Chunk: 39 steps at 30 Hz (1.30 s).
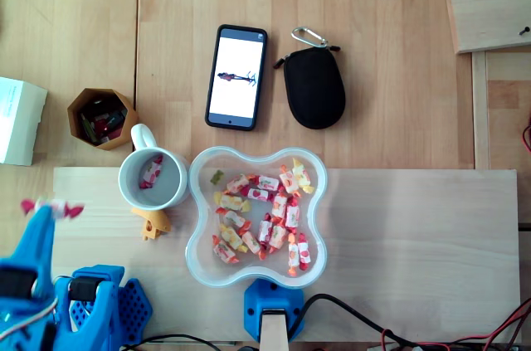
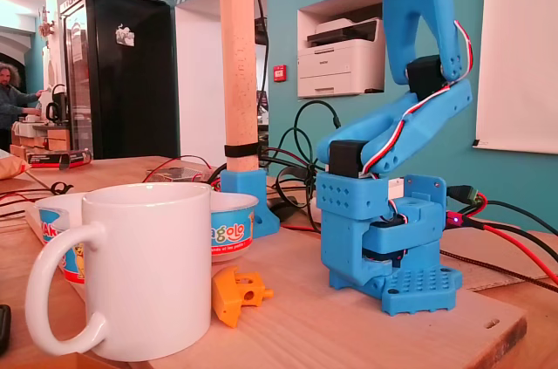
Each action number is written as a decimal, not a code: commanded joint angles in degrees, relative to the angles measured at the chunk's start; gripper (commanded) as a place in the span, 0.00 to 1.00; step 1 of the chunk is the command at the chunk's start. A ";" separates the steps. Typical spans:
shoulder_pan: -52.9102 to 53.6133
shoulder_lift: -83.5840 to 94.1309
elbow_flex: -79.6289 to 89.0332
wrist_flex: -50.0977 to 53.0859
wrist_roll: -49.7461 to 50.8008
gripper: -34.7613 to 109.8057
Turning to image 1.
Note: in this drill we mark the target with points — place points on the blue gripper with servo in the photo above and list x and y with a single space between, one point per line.
36 252

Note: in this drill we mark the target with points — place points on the pink-ended candy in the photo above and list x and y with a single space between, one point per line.
60 206

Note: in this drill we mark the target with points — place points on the clear plastic lobed bowl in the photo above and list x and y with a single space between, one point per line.
257 274

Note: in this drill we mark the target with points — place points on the blue 3D-printed robot arm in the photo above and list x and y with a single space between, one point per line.
103 318

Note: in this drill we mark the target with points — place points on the orange printed plastic part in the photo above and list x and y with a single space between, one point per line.
155 220

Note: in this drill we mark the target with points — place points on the green small part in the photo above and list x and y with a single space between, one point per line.
86 125

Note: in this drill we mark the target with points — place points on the white cardboard box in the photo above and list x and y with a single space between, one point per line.
16 118

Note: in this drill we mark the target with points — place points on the brown hexagonal printed cup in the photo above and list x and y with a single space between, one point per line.
120 141

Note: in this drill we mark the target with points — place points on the red-print wrapped candy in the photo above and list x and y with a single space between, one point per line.
292 214
264 231
265 182
304 251
257 194
151 172

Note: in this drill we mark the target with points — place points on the white mug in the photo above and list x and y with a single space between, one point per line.
166 195

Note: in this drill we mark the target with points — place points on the red small part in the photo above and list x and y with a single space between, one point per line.
105 127

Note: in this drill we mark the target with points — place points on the black small part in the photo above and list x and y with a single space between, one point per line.
116 116

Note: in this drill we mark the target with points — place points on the yellow-green gummy bear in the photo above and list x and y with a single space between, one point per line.
216 177

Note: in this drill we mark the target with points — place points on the black smartphone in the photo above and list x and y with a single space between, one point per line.
236 77

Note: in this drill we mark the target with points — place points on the black zip pouch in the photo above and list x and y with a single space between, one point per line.
315 89

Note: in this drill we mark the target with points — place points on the silver carabiner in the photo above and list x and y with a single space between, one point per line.
322 42

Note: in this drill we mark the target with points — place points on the light wooden base board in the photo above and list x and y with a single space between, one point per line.
415 243

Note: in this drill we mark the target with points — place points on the black screw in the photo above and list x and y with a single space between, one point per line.
525 30

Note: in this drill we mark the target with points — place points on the blue printed camera mount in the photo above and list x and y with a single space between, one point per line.
253 309

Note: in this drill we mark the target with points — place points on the wooden camera post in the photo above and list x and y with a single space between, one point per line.
274 334

